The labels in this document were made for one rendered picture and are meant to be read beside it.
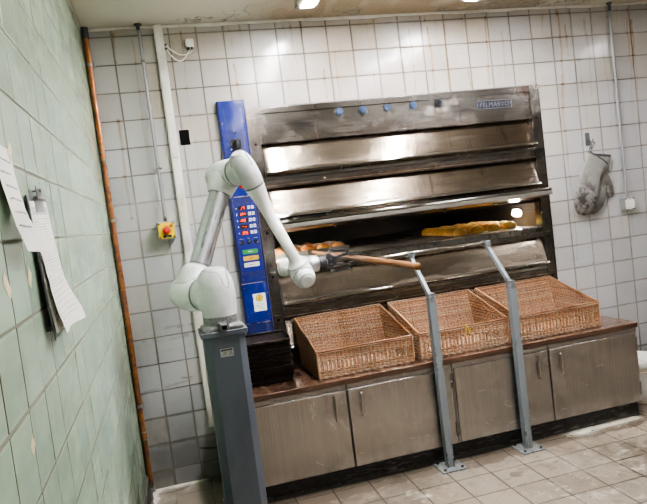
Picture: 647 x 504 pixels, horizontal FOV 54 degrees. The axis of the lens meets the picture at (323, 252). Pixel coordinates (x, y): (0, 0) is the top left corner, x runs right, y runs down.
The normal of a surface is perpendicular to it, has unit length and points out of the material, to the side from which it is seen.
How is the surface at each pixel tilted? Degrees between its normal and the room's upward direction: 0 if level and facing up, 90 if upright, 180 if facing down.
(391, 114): 90
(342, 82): 90
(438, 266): 70
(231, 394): 90
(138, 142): 90
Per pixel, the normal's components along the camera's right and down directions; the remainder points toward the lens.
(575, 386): 0.29, 0.03
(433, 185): 0.19, -0.31
